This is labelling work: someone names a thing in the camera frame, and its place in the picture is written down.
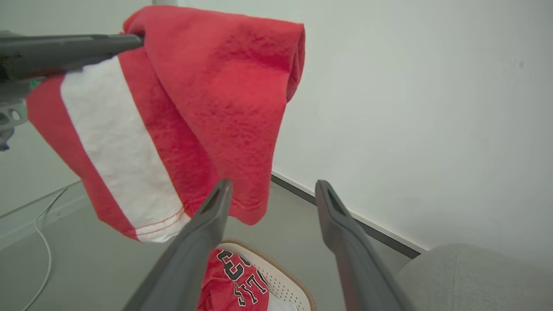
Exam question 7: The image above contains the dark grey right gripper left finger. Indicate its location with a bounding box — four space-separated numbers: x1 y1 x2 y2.
122 179 233 311

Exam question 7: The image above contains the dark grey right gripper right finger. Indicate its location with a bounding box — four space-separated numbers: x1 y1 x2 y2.
315 180 416 311

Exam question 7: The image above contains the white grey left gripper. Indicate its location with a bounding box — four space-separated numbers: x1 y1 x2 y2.
0 33 144 152

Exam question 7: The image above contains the red jersey with black lettering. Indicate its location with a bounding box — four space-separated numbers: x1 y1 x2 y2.
197 248 270 311

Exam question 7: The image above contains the red garment with white stripe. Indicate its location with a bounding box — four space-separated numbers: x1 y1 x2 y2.
26 5 306 243

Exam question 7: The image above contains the white perforated laundry basket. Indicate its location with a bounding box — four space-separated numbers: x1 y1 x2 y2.
214 240 316 311

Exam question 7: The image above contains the dark baseboard strip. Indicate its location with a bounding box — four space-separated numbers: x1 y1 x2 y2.
271 170 429 260

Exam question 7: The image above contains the grey fabric sofa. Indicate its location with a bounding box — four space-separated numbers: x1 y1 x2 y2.
395 243 553 311

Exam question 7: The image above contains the thin white cable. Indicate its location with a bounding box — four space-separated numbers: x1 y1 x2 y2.
21 187 70 311

